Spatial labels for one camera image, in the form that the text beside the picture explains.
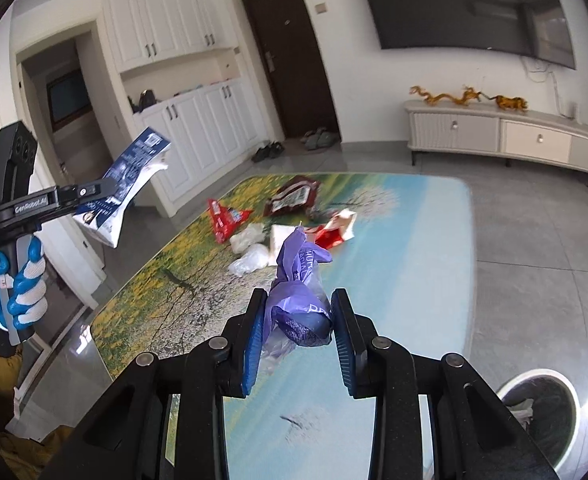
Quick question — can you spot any small white plastic bag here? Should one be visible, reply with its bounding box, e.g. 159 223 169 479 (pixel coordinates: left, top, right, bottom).
228 244 275 276
230 224 265 252

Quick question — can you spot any purple plastic bag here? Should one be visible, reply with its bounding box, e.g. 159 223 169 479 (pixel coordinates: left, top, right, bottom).
264 227 335 348

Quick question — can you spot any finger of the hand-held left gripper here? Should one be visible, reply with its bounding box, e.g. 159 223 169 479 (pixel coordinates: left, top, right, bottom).
56 179 119 213

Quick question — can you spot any dark red snack bag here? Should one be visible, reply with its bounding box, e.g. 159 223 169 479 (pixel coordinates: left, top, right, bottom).
264 176 321 217

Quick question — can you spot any white wall cabinet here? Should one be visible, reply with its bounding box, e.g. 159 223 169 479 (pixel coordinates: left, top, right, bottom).
99 0 272 218

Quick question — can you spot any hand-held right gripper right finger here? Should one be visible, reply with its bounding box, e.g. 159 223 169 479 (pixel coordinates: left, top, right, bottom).
330 288 559 480

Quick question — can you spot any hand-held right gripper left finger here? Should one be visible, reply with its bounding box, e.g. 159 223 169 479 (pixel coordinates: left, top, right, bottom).
39 287 269 480

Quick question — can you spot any dark handbag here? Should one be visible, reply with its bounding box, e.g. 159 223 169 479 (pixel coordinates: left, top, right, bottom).
129 89 157 113

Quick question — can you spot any person's left hand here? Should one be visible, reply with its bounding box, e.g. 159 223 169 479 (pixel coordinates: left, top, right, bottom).
0 236 50 332

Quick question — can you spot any round grey trash bin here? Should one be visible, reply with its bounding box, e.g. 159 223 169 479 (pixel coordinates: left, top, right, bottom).
496 369 582 466

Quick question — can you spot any red white wrapper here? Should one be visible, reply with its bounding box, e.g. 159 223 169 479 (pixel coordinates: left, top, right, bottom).
315 208 359 250

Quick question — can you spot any dark brown entrance door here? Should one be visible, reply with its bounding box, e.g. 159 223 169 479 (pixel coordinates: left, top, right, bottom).
243 0 342 140

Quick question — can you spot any dark window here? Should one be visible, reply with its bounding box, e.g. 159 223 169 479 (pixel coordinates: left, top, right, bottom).
48 71 93 126

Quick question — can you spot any red snack wrapper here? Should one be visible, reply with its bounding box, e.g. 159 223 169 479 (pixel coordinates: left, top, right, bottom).
207 198 253 243

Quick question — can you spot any blue white snack packet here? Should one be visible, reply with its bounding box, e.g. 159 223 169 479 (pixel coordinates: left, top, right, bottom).
71 127 172 250

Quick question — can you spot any golden tiger figurine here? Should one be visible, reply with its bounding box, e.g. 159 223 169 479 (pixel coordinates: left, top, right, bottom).
488 94 528 112

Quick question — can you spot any hanging television cable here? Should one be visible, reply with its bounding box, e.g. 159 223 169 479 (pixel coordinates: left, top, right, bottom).
521 56 562 106

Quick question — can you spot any white television stand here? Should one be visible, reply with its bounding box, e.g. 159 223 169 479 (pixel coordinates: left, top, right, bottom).
404 99 588 177

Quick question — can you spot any golden dragon figurine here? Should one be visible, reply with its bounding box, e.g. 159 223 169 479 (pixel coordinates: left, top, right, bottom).
454 86 484 109
409 85 457 107

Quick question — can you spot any white paper wrapper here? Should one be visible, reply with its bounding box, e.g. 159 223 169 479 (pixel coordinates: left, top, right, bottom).
270 225 299 266

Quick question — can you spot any wall-mounted black television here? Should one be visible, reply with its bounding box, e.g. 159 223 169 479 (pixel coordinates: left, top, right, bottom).
354 0 577 70

